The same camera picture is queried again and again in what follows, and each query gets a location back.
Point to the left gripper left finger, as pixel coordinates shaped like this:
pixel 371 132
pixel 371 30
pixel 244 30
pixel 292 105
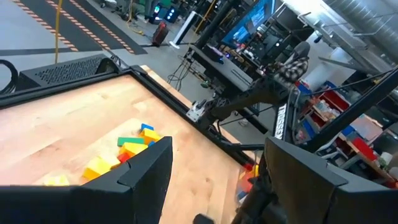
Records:
pixel 140 193

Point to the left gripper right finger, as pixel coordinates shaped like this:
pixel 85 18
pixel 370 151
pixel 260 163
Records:
pixel 311 193

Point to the yellow small block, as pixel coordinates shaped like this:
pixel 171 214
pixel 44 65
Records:
pixel 111 160

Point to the yellow two-stud large block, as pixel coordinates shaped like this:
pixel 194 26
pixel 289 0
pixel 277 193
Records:
pixel 133 148

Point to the yellow one-stud block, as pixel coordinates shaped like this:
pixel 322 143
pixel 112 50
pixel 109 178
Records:
pixel 150 135
pixel 96 168

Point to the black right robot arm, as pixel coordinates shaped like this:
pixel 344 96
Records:
pixel 248 96

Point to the red block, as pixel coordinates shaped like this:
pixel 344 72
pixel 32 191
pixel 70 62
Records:
pixel 123 157

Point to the blue small block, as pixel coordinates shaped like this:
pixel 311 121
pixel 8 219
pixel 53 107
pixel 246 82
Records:
pixel 146 126
pixel 151 143

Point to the green flat block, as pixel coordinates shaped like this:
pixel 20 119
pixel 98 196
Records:
pixel 130 141

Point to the clear plastic bin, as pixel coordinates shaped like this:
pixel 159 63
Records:
pixel 247 180

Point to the red storage bin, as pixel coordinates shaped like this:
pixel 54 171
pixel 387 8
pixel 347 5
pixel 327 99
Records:
pixel 337 99
pixel 363 148

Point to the black diagonal beam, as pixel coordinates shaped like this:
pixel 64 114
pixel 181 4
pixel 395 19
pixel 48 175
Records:
pixel 351 112

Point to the person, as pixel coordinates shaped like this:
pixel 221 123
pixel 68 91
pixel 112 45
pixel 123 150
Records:
pixel 295 63

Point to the black perforated computer case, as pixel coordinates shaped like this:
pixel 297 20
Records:
pixel 68 70

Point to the black desk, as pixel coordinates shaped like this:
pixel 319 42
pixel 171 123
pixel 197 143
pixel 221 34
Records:
pixel 224 67

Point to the red black case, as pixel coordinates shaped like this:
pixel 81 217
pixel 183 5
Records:
pixel 160 33

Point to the white leaning panel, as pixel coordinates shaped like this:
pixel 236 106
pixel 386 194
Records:
pixel 183 29

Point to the black box blue light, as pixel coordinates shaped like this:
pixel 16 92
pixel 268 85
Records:
pixel 157 9
pixel 171 14

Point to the blue computer monitor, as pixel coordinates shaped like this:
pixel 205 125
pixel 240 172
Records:
pixel 248 21

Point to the silver mounting bracket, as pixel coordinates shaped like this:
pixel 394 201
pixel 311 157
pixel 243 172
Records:
pixel 196 110

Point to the silver ventilation duct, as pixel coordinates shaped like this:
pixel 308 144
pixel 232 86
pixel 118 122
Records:
pixel 357 28

